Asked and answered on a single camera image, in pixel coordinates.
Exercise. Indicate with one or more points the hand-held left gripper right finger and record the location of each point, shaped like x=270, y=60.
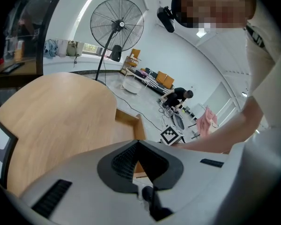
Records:
x=194, y=179

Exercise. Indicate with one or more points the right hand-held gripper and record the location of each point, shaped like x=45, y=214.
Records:
x=171, y=135

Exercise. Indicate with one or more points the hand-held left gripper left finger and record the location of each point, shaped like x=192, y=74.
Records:
x=79, y=191

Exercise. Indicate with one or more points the wooden coffee table drawer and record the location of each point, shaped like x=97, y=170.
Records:
x=131, y=125

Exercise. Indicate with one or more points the person's right forearm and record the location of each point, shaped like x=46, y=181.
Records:
x=224, y=135

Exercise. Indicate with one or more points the wooden coffee table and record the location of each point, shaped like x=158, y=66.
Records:
x=61, y=116

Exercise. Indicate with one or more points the black oval floor object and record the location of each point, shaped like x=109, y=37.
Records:
x=179, y=122

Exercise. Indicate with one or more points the pink cloth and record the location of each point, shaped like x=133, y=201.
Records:
x=206, y=123

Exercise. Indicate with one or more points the dark sofa with orange cushions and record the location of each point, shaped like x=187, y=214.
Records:
x=159, y=81

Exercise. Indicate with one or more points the orange chair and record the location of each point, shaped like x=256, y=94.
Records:
x=134, y=56

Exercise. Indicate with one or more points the person's white shirt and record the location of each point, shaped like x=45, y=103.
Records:
x=267, y=78

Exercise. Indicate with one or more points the black standing fan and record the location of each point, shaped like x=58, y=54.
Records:
x=117, y=23

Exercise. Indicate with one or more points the green backpack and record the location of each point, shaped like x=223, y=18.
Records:
x=71, y=48

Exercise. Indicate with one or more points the person's head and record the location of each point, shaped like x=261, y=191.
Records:
x=215, y=6

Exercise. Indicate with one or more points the white tote bag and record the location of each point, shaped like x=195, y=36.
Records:
x=62, y=47

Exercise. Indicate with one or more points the black tablet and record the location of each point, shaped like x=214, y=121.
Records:
x=11, y=68

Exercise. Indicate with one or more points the blue cloth bag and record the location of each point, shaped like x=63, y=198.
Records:
x=50, y=48

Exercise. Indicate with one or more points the black head-mounted camera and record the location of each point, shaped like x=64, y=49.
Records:
x=166, y=19

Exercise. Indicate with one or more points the black curved frame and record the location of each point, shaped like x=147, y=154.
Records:
x=45, y=32

